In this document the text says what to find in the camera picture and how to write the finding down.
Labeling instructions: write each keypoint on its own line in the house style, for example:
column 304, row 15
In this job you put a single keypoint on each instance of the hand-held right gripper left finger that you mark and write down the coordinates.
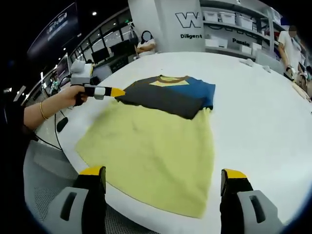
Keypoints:
column 80, row 209

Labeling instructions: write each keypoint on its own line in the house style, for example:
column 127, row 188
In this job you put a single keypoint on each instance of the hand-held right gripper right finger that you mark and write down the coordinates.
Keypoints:
column 246, row 212

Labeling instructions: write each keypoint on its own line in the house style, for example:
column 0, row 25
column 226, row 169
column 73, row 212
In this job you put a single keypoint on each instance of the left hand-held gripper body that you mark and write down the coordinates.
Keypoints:
column 81, row 75

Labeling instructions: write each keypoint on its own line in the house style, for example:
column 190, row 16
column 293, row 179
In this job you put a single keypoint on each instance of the yellow blue black garment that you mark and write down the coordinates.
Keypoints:
column 151, row 151

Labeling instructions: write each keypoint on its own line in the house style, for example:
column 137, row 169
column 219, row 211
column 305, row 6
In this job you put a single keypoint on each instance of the person's left hand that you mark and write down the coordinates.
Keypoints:
column 63, row 100

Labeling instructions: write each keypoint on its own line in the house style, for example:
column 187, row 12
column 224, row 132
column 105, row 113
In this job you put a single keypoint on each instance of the black computer monitor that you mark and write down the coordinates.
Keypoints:
column 100, row 55
column 123, row 49

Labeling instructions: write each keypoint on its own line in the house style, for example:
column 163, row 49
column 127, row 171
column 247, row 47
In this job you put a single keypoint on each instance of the dark reception counter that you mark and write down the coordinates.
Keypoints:
column 119, row 66

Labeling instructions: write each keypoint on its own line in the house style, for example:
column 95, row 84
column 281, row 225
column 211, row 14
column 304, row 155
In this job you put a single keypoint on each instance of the grey mesh office chair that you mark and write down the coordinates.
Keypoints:
column 48, row 165

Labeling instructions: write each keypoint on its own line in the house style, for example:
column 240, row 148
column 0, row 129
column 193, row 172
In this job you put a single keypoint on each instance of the dark hanging banner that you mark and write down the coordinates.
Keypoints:
column 56, row 26

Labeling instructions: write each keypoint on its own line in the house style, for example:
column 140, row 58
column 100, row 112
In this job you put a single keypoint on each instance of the round ceiling downlights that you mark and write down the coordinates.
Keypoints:
column 94, row 13

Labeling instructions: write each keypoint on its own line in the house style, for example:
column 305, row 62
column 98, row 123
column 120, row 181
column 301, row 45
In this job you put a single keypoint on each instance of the person's black shirt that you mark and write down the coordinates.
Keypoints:
column 28, row 131

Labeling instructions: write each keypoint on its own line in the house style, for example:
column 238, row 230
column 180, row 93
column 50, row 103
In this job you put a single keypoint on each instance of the white cardboard box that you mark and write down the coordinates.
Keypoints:
column 246, row 49
column 257, row 49
column 216, row 42

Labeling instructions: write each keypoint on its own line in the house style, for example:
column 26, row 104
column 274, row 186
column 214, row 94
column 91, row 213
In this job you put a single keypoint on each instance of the white lidded storage bin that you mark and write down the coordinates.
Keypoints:
column 227, row 18
column 244, row 21
column 210, row 16

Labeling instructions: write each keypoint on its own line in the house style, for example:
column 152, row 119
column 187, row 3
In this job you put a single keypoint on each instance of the grey metal shelf unit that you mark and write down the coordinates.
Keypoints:
column 229, row 50

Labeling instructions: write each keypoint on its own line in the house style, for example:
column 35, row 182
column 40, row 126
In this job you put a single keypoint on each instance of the light grey box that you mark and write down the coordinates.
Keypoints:
column 269, row 63

